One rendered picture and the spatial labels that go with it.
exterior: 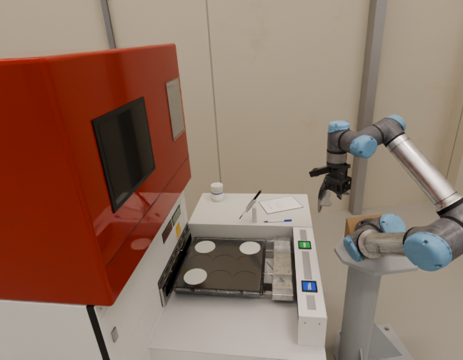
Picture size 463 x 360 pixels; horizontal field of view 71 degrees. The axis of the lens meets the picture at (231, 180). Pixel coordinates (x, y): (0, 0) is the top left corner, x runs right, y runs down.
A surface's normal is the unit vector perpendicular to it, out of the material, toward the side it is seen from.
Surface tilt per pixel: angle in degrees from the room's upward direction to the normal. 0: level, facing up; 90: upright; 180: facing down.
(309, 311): 0
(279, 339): 0
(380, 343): 90
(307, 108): 90
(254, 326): 0
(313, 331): 90
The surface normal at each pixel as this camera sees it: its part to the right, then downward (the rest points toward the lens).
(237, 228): -0.14, 0.41
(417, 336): -0.06, -0.91
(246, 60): 0.11, 0.40
